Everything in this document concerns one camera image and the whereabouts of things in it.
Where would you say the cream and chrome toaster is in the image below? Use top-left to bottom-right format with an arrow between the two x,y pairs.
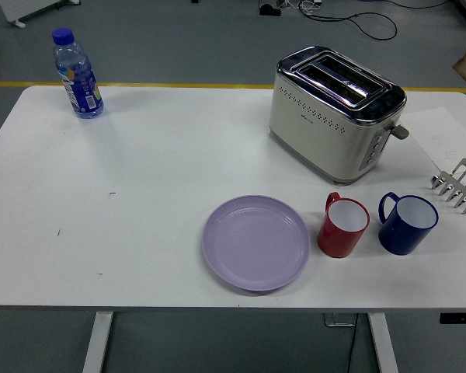
268,45 -> 408,186

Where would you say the grey toaster lever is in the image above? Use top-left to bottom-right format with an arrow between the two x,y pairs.
388,121 -> 410,140

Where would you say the clear water bottle blue cap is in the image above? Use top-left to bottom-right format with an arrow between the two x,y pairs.
51,26 -> 105,120

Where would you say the black floor cable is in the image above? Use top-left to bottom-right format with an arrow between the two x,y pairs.
298,0 -> 451,40

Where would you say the lilac round plate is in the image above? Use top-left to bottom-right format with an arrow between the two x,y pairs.
202,194 -> 311,294

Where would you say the clear plastic under-table bracket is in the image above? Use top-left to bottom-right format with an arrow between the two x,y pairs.
322,312 -> 359,329

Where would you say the white table leg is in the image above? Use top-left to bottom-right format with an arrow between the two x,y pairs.
367,312 -> 399,373
81,312 -> 114,373

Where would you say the silver metal toast rack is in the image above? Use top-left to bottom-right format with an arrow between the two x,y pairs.
430,157 -> 466,216

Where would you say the white floor stand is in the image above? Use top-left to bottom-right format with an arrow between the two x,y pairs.
0,0 -> 81,29

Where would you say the black under-table cable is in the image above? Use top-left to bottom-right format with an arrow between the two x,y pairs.
345,313 -> 360,373

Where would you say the red mug white inside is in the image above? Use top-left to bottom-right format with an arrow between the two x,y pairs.
317,191 -> 370,259

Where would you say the black floor device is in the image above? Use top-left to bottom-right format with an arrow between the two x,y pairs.
258,1 -> 283,17

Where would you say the blue mug white inside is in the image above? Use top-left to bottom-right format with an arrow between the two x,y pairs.
377,191 -> 440,256

